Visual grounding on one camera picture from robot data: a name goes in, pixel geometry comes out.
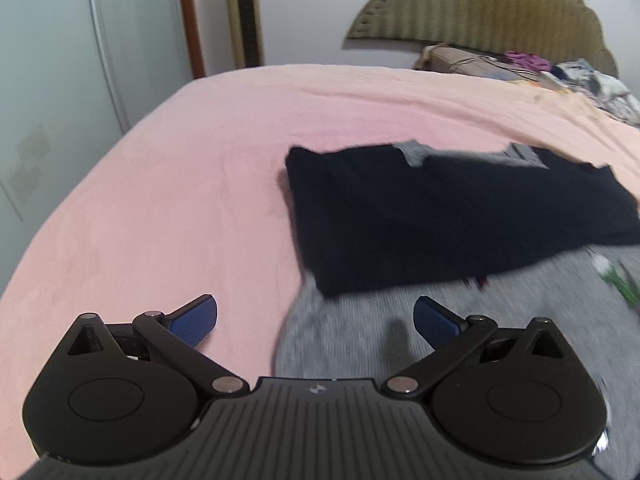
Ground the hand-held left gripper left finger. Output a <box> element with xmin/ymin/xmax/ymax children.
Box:
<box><xmin>67</xmin><ymin>294</ymin><xmax>251</xmax><ymax>399</ymax></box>

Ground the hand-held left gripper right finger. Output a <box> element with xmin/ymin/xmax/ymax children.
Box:
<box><xmin>381</xmin><ymin>296</ymin><xmax>568</xmax><ymax>401</ymax></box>

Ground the black garment with gray trim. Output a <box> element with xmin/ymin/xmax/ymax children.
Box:
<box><xmin>284</xmin><ymin>139</ymin><xmax>640</xmax><ymax>299</ymax></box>

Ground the pink blanket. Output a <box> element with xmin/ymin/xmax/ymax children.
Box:
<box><xmin>0</xmin><ymin>63</ymin><xmax>640</xmax><ymax>476</ymax></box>

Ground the striped beige pillow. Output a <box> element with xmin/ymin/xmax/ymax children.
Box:
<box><xmin>414</xmin><ymin>44</ymin><xmax>507</xmax><ymax>79</ymax></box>

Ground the purple cloth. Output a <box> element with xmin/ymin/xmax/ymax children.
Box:
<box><xmin>502</xmin><ymin>50</ymin><xmax>552</xmax><ymax>75</ymax></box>

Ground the frosted glass wardrobe door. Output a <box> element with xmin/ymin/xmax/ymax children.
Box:
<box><xmin>0</xmin><ymin>0</ymin><xmax>194</xmax><ymax>292</ymax></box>

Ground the gold tower air conditioner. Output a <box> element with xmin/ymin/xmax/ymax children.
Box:
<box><xmin>222</xmin><ymin>0</ymin><xmax>265</xmax><ymax>69</ymax></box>

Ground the olive quilted headboard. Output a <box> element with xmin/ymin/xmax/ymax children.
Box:
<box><xmin>344</xmin><ymin>0</ymin><xmax>619</xmax><ymax>78</ymax></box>

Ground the brown wooden door frame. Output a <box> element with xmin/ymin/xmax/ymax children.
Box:
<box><xmin>176</xmin><ymin>0</ymin><xmax>207</xmax><ymax>80</ymax></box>

